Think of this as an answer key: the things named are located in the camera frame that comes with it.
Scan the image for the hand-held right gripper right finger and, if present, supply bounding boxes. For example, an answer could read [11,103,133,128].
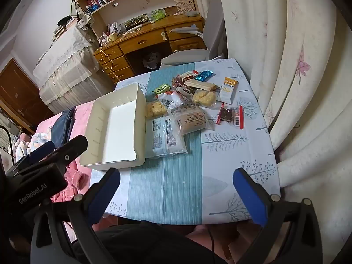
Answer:
[232,167,323,264]

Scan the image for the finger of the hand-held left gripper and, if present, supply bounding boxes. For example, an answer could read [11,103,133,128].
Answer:
[33,135,88,169]
[12,141,55,169]

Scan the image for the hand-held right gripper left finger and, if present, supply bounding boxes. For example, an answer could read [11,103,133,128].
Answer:
[31,167,121,264]

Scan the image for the white plastic bin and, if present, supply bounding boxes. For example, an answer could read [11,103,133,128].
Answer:
[79,82,146,172]

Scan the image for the large clear white packet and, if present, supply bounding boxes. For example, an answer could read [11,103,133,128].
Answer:
[145,115,188,158]

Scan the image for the red edged clear packet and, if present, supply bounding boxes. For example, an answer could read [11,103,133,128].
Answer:
[217,103,245,130]

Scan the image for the clear yellow cake packet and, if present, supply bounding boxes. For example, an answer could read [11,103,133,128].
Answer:
[144,101,169,119]
[192,89,219,108]

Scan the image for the clear brown bread packet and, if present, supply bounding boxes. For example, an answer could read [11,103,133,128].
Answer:
[172,105,215,136]

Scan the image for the orange white snack packet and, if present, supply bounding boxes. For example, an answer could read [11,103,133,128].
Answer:
[217,77,239,105]

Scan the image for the clear packet with red print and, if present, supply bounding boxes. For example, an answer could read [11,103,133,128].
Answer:
[158,89,193,110]

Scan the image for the white wafer bar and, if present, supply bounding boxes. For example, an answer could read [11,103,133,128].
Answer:
[184,79,220,92]

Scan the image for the blue snack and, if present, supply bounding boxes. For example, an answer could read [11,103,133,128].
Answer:
[196,71,215,82]

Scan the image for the red white bar packet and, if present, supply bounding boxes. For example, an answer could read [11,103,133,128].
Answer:
[176,71,199,81]

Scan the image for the white patterned fleece cloth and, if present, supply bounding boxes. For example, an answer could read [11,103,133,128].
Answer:
[8,132,53,160]

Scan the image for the blue jeans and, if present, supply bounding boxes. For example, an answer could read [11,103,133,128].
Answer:
[50,106,77,149]

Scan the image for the pink fleece garment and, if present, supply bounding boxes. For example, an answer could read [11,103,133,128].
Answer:
[51,154,91,205]

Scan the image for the brown wooden door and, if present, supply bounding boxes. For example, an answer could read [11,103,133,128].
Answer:
[0,58,55,135]

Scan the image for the white lace cover cloth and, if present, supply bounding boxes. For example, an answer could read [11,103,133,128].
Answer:
[33,19,110,114]

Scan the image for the white floral curtain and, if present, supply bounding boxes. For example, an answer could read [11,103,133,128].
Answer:
[190,0,352,264]

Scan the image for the stack of books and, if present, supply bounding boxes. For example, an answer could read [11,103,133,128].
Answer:
[52,22,72,37]

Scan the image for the trash bin with black bag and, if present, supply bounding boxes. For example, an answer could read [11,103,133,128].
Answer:
[142,51,162,69]

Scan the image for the white plastic bag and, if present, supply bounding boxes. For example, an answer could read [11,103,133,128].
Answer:
[108,21,121,37]

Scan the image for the floral fabric bag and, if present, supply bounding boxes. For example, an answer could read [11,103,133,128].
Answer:
[76,12,94,31]

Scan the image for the wooden desk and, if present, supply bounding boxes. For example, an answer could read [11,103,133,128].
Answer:
[93,14,207,84]

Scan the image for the dark printed box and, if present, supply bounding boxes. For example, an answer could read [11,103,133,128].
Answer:
[124,15,150,29]

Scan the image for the grey office chair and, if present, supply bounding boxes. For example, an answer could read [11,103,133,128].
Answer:
[160,0,229,70]

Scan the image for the white printed storage box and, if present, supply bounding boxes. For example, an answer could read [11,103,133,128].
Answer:
[176,0,196,15]

